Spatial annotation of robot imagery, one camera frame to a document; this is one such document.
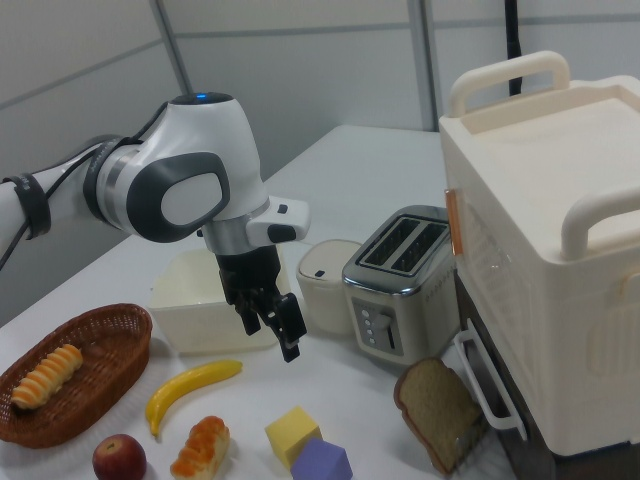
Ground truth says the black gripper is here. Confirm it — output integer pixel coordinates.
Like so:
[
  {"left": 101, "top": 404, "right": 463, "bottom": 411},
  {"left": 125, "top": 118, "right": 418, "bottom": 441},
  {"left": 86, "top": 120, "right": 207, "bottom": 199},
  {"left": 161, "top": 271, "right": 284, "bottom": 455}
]
[{"left": 214, "top": 243, "right": 308, "bottom": 363}]

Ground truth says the orange glazed bread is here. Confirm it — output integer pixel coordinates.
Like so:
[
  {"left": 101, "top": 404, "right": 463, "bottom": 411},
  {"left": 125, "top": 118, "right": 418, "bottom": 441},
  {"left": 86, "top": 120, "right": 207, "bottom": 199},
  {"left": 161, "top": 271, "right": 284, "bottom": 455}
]
[{"left": 169, "top": 415, "right": 232, "bottom": 480}]

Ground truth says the brown wicker basket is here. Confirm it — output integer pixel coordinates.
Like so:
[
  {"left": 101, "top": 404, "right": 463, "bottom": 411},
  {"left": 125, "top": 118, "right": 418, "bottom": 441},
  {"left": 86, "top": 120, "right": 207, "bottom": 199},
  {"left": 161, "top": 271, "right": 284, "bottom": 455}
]
[{"left": 0, "top": 302, "right": 154, "bottom": 450}]

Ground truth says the brown bread slice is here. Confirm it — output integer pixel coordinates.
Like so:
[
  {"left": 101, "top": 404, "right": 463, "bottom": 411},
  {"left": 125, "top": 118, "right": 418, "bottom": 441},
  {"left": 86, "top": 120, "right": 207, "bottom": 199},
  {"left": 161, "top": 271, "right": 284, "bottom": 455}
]
[{"left": 393, "top": 356, "right": 483, "bottom": 475}]

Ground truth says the striped bread roll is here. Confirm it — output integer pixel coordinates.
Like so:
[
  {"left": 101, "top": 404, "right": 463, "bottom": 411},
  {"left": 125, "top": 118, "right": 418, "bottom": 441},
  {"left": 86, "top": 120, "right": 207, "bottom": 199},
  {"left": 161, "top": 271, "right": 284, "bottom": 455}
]
[{"left": 10, "top": 343, "right": 84, "bottom": 411}]

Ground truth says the small white lidded bin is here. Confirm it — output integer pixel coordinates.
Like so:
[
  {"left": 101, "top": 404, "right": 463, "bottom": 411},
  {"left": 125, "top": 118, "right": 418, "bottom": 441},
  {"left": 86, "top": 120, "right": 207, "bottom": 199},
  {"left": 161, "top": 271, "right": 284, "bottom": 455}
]
[{"left": 296, "top": 238, "right": 364, "bottom": 336}]

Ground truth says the white rectangular tub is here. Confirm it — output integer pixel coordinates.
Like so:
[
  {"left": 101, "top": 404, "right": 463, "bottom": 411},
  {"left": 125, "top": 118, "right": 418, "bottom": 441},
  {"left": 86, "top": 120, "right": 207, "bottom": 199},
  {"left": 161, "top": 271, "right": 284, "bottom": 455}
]
[{"left": 148, "top": 248, "right": 293, "bottom": 357}]

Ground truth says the yellow banana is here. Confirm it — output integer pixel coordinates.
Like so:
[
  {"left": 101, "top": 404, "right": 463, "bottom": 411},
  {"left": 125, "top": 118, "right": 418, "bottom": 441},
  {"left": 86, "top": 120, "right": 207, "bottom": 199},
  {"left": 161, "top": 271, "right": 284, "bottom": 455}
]
[{"left": 145, "top": 359, "right": 244, "bottom": 438}]

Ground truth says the yellow cube block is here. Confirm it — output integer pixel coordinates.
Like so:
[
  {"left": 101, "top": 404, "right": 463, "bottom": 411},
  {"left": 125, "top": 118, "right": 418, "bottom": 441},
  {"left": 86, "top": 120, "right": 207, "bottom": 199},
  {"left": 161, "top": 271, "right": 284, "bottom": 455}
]
[{"left": 264, "top": 405, "right": 324, "bottom": 470}]

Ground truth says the silver two-slot toaster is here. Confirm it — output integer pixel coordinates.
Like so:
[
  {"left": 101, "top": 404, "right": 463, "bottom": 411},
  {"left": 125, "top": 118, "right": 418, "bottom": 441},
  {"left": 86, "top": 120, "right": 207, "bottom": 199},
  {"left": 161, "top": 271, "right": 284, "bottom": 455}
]
[{"left": 341, "top": 204, "right": 460, "bottom": 369}]

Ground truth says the purple cube block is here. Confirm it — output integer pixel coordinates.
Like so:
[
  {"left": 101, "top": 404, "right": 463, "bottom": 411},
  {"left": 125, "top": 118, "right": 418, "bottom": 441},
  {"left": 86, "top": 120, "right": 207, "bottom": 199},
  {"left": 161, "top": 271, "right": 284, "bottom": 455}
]
[{"left": 290, "top": 438, "right": 354, "bottom": 480}]

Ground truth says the red apple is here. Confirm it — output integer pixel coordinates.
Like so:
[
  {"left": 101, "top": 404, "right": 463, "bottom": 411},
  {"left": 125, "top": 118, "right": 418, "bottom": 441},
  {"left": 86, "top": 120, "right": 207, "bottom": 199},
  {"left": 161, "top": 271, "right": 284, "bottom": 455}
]
[{"left": 92, "top": 433, "right": 148, "bottom": 480}]

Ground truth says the black pole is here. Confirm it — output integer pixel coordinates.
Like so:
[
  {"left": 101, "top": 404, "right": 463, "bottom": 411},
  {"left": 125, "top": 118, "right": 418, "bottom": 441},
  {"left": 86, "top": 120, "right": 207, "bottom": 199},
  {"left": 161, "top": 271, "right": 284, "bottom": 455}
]
[{"left": 502, "top": 0, "right": 527, "bottom": 97}]

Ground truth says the copper cabinet door handle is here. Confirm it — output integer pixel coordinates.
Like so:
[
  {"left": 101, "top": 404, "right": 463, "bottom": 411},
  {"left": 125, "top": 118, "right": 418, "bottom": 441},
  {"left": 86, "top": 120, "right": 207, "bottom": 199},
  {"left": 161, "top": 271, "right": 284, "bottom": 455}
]
[{"left": 444, "top": 188, "right": 463, "bottom": 257}]

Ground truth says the white bar door handle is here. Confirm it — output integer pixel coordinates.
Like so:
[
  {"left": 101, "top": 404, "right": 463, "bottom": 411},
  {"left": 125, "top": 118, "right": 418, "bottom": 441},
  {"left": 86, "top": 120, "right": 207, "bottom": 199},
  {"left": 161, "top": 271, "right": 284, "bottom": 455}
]
[{"left": 453, "top": 330, "right": 528, "bottom": 441}]

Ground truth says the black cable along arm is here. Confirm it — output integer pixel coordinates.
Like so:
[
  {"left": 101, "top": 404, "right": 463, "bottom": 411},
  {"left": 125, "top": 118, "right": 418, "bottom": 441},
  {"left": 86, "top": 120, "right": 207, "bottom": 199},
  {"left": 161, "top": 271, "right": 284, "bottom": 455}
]
[{"left": 0, "top": 102, "right": 169, "bottom": 271}]

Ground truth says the large cream cabinet with handles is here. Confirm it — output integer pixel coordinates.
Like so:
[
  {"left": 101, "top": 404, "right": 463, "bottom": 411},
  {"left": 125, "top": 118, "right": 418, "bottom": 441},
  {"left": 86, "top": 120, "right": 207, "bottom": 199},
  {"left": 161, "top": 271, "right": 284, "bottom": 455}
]
[{"left": 438, "top": 49, "right": 640, "bottom": 459}]

